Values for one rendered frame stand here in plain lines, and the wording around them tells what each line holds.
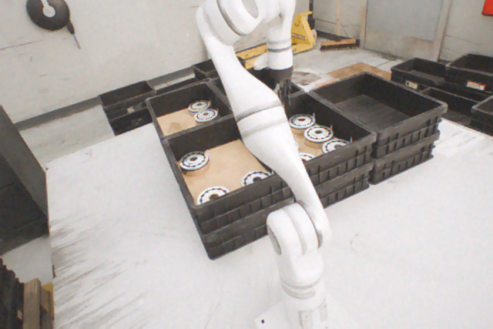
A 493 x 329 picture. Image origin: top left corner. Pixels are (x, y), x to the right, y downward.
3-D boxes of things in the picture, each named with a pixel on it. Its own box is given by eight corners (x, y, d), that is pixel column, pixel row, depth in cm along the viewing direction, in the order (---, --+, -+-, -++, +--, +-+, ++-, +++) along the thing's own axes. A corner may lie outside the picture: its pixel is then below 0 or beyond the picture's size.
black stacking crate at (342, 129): (374, 164, 102) (378, 135, 96) (296, 199, 94) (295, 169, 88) (306, 116, 133) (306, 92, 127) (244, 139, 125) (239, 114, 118)
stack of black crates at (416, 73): (454, 110, 241) (465, 68, 222) (429, 125, 231) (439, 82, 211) (407, 95, 271) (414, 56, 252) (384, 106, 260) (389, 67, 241)
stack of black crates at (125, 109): (161, 125, 285) (145, 79, 259) (172, 139, 262) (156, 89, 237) (117, 142, 270) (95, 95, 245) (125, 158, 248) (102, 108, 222)
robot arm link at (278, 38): (300, 43, 93) (271, 44, 96) (297, -15, 84) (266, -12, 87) (294, 51, 87) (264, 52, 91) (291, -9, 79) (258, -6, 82)
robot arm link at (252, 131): (290, 101, 56) (241, 117, 54) (343, 245, 55) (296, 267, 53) (276, 112, 65) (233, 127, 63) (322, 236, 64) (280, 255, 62)
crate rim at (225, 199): (295, 175, 89) (294, 169, 87) (194, 217, 80) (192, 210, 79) (239, 119, 120) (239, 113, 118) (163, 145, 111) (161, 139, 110)
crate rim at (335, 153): (378, 140, 97) (379, 134, 95) (295, 175, 89) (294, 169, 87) (306, 95, 128) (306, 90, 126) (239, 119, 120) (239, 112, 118)
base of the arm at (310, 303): (335, 323, 70) (333, 276, 61) (300, 343, 68) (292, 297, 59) (312, 290, 78) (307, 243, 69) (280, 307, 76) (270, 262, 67)
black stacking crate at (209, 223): (296, 199, 94) (293, 170, 88) (202, 240, 86) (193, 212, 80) (243, 139, 125) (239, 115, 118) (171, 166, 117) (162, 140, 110)
